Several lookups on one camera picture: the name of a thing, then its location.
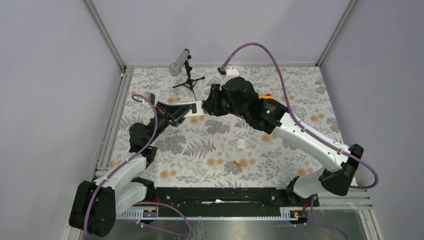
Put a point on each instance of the silver metal tube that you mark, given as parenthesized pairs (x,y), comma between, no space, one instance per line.
(175,68)

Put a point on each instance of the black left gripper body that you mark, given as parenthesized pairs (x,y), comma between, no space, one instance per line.
(162,115)

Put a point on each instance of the black mini tripod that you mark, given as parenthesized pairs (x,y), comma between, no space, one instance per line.
(190,83)

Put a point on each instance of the black base bar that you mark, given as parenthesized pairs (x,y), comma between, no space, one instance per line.
(181,198)

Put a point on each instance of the floral table mat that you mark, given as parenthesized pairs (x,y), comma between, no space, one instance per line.
(200,152)

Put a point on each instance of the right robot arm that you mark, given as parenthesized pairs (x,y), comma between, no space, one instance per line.
(239,98)

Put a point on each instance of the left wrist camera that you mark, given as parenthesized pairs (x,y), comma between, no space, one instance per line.
(150,98)

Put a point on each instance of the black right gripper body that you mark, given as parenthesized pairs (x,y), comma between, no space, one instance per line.
(222,104)

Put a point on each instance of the white cable duct rail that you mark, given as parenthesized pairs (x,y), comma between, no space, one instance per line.
(214,213)

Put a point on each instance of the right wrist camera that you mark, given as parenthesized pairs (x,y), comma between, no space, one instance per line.
(227,73)

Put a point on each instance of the white battery cover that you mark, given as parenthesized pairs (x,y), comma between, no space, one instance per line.
(241,143)

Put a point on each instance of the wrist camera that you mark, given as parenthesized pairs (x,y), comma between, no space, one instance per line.
(227,73)
(150,98)

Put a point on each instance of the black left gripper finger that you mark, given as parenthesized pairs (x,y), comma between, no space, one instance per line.
(171,106)
(178,114)

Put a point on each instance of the white remote control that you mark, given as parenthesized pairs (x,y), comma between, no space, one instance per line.
(196,109)

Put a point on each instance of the orange battery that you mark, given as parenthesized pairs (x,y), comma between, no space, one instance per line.
(237,164)

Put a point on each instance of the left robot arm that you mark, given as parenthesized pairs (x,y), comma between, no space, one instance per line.
(98,203)

